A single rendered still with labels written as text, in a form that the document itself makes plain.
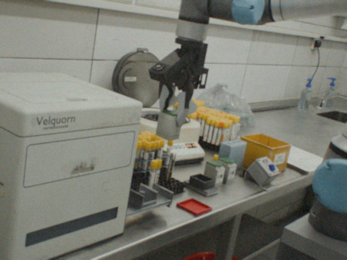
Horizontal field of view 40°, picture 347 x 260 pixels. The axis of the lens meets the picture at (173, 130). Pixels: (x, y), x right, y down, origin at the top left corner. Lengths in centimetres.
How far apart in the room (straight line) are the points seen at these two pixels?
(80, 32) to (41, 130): 87
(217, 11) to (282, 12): 17
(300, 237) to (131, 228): 39
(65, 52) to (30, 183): 84
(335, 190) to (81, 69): 99
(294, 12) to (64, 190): 66
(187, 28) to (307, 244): 57
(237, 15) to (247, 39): 137
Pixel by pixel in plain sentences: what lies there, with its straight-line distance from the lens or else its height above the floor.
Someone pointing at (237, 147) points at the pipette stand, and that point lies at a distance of 154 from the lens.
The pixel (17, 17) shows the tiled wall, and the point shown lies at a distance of 150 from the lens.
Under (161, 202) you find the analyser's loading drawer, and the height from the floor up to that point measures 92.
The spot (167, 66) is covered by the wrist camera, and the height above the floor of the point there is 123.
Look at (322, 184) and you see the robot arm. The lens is 102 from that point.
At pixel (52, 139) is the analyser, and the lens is 83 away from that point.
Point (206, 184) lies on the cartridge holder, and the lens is 134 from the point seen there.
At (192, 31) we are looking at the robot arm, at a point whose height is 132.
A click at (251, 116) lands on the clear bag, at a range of 227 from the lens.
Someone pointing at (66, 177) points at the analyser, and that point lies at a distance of 88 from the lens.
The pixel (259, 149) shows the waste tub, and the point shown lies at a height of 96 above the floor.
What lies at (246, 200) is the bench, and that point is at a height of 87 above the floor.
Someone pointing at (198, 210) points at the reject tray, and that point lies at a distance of 124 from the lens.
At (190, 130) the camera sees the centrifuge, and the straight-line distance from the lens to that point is 159.
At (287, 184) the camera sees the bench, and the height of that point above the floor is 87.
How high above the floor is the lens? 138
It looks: 15 degrees down
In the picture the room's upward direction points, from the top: 10 degrees clockwise
